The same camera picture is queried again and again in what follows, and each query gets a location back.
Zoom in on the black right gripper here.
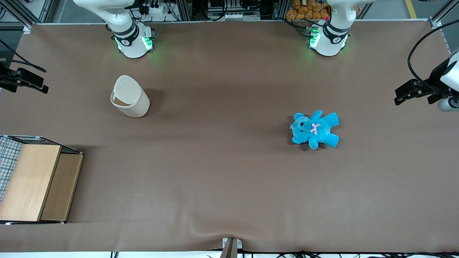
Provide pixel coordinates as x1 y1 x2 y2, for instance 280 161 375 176
0 68 49 94

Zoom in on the light wooden shelf board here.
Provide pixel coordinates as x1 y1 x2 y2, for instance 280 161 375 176
0 144 62 222

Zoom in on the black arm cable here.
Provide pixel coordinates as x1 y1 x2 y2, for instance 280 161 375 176
0 38 47 73
408 20 459 90

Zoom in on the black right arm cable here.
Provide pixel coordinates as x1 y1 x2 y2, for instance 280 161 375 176
0 38 47 73

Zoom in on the aluminium frame beam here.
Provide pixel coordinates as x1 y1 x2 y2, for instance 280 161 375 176
0 0 54 30
429 0 459 29

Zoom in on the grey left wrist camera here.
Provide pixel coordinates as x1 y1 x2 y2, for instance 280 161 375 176
437 97 459 112

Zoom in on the brown table cover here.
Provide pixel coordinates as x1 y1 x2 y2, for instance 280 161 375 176
0 20 459 253

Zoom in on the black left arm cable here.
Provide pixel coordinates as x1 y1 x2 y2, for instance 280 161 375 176
408 20 459 90

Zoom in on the white power strip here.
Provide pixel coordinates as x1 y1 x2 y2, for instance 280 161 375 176
143 3 166 15

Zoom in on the table edge clamp bracket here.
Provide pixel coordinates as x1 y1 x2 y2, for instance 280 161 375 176
220 238 243 258

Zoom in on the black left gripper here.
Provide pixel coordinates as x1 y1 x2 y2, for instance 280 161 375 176
395 58 453 106

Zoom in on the wooden shelf with wire basket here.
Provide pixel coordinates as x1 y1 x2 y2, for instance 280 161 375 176
0 135 84 225

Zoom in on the orange plush toy pile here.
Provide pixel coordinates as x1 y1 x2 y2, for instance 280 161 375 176
286 0 330 20

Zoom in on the beige lidded trash can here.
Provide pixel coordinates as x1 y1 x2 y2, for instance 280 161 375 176
110 75 150 118

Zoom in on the blue teddy bear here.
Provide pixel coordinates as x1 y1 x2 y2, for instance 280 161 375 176
290 110 340 150

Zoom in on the dark wooden shelf board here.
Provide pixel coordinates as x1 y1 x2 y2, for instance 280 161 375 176
41 153 84 221

